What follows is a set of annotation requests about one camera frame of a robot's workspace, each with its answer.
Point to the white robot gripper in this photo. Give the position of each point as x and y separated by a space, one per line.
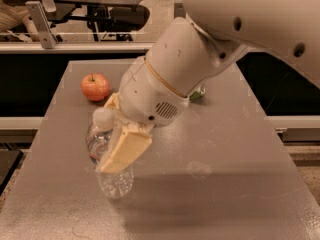
148 92

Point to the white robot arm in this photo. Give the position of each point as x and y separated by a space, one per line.
213 35

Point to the red apple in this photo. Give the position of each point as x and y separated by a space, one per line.
95 87

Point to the green chip bag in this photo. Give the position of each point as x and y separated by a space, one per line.
197 94

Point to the black office chair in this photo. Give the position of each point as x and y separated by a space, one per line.
117 17

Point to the dark background desk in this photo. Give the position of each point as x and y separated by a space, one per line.
66 7

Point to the seated person in background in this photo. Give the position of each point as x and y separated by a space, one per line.
14 13

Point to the left metal bracket post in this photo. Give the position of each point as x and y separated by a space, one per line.
38 16

